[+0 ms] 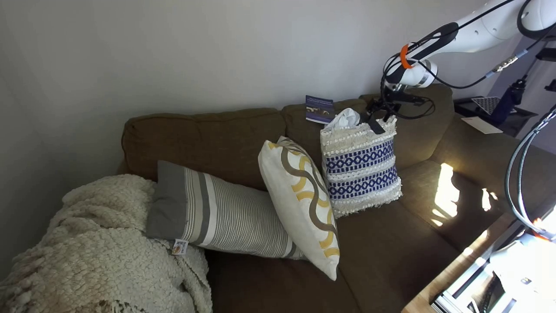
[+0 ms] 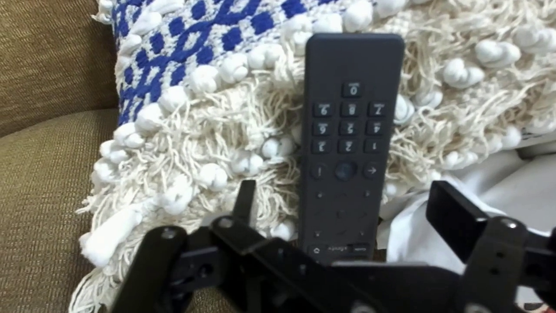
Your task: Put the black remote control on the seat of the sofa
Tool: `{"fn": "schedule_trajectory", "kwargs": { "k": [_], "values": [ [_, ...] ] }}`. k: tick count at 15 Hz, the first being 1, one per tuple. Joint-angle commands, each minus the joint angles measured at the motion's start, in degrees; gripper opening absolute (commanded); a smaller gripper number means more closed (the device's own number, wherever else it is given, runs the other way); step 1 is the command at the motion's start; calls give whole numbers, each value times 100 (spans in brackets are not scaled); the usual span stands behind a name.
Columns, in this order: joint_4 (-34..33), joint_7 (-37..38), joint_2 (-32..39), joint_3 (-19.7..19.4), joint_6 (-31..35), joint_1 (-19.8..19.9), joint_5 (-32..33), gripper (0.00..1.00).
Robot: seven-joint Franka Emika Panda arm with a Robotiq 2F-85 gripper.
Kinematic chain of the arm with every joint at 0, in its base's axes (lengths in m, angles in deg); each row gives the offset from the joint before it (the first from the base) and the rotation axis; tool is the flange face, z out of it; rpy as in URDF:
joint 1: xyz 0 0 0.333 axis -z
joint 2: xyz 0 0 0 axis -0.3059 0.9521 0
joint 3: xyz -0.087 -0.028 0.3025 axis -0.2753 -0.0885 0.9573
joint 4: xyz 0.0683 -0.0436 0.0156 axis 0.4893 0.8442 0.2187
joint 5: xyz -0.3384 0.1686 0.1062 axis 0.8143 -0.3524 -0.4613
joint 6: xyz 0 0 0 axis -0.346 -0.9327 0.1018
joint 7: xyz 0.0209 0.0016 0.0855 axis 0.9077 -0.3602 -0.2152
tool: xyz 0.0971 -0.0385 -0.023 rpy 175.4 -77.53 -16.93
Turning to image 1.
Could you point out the wooden table with items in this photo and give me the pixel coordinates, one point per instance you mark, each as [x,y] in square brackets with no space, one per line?
[505,270]

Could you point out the cream knitted throw blanket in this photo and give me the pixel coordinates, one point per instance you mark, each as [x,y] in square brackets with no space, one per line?
[95,258]

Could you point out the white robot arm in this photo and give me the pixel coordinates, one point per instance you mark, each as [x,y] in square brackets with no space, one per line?
[479,30]

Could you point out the brown fabric sofa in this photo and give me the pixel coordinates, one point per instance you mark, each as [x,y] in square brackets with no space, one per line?
[451,197]

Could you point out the grey striped lumbar pillow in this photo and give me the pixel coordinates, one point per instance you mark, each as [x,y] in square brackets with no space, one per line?
[210,213]

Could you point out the white pillow yellow grey waves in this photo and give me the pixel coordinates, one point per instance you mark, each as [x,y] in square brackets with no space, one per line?
[300,201]

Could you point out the white crumpled tissue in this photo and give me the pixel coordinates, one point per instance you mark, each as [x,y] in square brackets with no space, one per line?
[345,119]

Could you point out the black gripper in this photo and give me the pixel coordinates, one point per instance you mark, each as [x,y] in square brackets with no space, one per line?
[387,103]

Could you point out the white blue patterned pillow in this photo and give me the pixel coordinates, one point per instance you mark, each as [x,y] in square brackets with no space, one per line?
[359,168]

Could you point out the black remote control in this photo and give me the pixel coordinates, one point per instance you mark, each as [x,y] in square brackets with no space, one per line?
[371,123]

